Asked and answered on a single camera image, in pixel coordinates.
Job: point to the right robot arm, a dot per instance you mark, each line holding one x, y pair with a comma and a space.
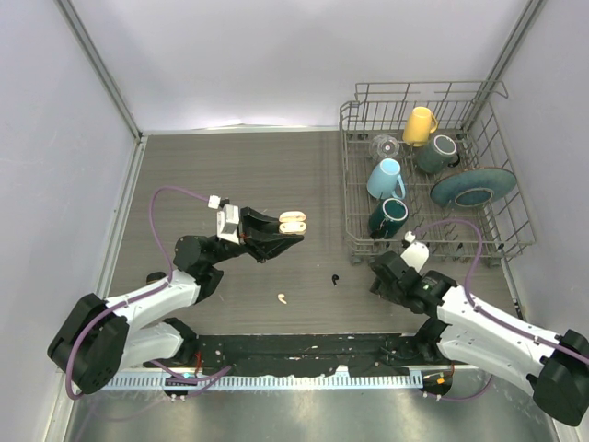
551, 368

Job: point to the cream earbud charging case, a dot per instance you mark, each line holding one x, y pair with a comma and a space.
292, 223

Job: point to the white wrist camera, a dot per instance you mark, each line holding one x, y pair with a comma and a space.
227, 218
416, 253

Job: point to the metal wire dish rack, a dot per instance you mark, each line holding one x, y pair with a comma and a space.
501, 230

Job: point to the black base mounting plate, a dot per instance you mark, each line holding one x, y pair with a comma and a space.
310, 355

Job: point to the dark grey-green mug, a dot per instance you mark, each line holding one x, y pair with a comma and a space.
439, 153

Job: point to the blue ceramic plate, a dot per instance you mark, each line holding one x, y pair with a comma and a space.
473, 188

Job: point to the clear glass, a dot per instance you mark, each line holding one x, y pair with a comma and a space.
384, 146

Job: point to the yellow mug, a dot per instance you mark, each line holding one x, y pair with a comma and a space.
420, 125

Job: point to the white slotted cable duct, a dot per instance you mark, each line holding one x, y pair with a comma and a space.
341, 380

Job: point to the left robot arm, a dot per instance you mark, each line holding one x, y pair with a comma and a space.
100, 337

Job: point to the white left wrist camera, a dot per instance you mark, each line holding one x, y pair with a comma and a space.
227, 218

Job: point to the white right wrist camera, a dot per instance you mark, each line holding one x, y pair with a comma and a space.
416, 253

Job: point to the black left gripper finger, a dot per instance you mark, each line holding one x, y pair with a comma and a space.
264, 247
254, 220

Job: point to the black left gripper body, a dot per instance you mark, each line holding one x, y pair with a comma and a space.
243, 230

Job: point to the dark teal mug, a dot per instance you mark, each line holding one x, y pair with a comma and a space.
388, 218

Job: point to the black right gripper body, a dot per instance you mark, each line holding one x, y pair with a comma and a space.
388, 292

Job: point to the light blue mug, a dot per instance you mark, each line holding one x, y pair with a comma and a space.
386, 181

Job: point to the aluminium frame rail left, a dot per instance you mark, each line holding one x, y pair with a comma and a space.
119, 220

